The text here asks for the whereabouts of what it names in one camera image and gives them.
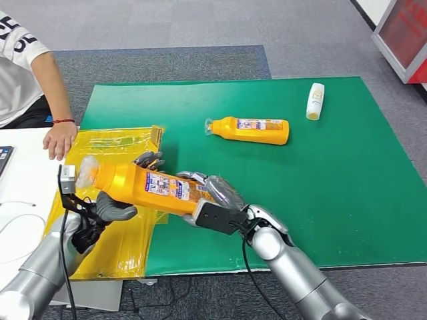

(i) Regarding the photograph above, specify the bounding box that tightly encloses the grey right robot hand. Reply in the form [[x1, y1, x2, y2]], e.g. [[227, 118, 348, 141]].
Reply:
[[176, 171, 248, 214]]

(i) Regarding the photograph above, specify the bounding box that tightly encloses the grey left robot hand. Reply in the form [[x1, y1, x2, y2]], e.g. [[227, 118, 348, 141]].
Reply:
[[94, 151, 166, 224]]

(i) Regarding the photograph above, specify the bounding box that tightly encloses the person's left hand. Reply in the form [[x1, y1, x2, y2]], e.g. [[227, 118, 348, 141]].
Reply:
[[42, 123, 79, 163]]

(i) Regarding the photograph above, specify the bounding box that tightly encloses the orange bottle with printed label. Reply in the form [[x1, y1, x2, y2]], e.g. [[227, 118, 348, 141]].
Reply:
[[204, 116, 290, 146], [76, 155, 218, 217]]

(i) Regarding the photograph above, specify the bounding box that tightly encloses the small white bottle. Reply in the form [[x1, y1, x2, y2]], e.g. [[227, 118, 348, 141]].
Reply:
[[305, 82, 325, 121]]

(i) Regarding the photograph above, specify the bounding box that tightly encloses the yellow film-wrapped flat box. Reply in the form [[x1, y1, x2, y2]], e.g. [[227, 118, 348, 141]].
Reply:
[[43, 125, 172, 281]]

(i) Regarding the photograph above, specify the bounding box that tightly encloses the white table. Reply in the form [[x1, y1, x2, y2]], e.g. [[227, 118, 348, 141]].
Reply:
[[0, 127, 124, 313]]

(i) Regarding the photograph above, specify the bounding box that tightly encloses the black electronic device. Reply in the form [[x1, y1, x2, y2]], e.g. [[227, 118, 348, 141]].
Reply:
[[0, 146, 15, 177]]

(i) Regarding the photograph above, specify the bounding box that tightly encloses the person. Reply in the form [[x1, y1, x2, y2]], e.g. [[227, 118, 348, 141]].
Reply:
[[0, 9, 79, 163]]

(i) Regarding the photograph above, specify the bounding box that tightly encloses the green mat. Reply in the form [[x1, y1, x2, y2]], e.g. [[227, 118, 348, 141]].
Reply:
[[79, 77, 427, 277]]

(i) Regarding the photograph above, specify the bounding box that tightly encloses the red white display cabinet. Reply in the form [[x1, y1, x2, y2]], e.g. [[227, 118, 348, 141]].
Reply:
[[371, 0, 427, 85]]

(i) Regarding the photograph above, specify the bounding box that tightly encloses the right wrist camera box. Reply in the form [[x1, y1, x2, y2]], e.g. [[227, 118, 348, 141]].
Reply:
[[193, 199, 249, 236]]

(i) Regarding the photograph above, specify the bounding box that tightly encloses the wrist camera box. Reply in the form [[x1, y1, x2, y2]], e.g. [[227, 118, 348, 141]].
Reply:
[[57, 164, 78, 197], [193, 199, 249, 236]]

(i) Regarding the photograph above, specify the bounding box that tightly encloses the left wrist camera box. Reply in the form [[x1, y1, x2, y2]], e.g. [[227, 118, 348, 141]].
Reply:
[[57, 164, 78, 197]]

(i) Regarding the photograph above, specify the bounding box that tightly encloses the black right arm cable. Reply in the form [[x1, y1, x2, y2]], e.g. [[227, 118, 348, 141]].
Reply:
[[240, 229, 277, 320]]

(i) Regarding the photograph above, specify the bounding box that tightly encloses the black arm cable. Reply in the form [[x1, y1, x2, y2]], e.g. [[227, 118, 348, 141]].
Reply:
[[59, 209, 78, 320], [240, 229, 277, 320]]

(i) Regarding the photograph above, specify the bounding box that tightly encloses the thin white cable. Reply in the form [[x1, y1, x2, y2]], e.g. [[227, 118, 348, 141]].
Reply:
[[0, 201, 46, 265]]

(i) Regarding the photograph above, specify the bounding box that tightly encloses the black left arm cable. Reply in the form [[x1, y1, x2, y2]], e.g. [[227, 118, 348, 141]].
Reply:
[[59, 209, 78, 320]]

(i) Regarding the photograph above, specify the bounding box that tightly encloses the black floor cable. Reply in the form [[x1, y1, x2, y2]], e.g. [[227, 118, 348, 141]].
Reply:
[[128, 275, 193, 315]]

